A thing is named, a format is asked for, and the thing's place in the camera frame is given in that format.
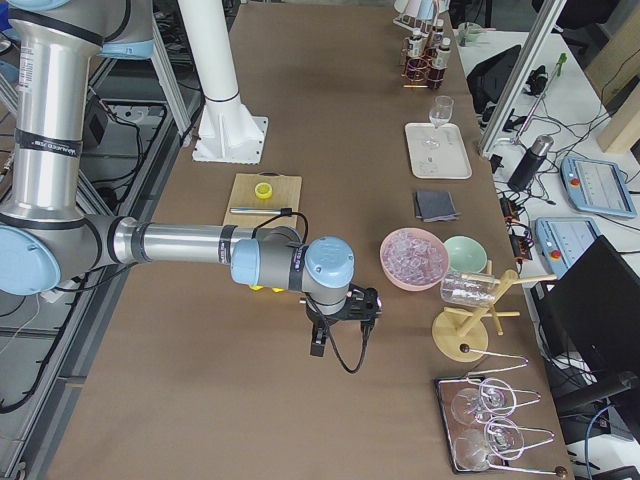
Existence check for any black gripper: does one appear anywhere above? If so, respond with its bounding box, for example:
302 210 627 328
310 283 382 357

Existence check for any copper wire bottle basket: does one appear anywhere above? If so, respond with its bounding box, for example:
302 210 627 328
401 35 444 90

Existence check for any tea bottle taken to tray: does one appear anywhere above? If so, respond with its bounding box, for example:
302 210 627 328
405 29 423 80

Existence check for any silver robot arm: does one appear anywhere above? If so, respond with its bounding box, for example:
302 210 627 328
1 1 381 356

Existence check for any tea bottle in basket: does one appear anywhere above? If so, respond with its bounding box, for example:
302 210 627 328
429 18 444 48
431 37 451 88

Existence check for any pink bowl of ice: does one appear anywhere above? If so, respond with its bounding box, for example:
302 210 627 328
379 228 450 292

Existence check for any steel muddler black tip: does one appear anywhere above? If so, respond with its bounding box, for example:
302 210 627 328
228 207 293 216

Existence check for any wooden cup tree stand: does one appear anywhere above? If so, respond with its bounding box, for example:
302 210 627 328
431 270 557 362

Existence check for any clear glass mug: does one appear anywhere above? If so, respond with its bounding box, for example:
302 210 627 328
440 271 499 307

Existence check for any bamboo cutting board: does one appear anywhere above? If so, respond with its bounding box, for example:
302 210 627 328
223 173 302 227

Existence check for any half lemon slice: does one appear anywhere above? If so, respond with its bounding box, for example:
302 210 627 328
254 182 273 200

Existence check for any green ceramic bowl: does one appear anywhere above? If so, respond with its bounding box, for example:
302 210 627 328
444 236 488 273

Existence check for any grey folded cloth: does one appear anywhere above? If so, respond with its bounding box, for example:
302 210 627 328
414 190 459 222

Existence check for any hanging wine glass upper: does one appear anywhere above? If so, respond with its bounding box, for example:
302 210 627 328
451 378 515 425

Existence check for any hanging wine glass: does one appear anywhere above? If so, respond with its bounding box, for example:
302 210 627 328
453 417 524 472
451 378 515 425

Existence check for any black glass rack tray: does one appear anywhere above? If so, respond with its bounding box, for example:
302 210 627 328
435 377 568 479

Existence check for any hanging wine glass lower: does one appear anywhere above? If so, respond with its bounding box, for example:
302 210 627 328
453 417 524 472

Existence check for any cream rabbit tray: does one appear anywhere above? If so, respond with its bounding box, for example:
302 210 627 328
404 122 472 180

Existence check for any clear wine glass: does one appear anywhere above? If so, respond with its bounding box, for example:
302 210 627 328
425 95 454 149

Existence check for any teach pendant lower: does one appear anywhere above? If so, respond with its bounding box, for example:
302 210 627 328
535 217 601 278

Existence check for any teach pendant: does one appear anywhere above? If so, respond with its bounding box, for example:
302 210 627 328
535 217 601 278
561 156 637 219

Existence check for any black monitor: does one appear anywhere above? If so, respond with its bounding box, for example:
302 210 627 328
541 236 639 393

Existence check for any black thermos flask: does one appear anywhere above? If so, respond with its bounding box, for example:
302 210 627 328
507 135 554 192

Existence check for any teach pendant upper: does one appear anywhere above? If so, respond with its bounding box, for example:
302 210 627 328
561 156 637 219

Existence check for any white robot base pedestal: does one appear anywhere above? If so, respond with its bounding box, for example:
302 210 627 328
179 0 268 165

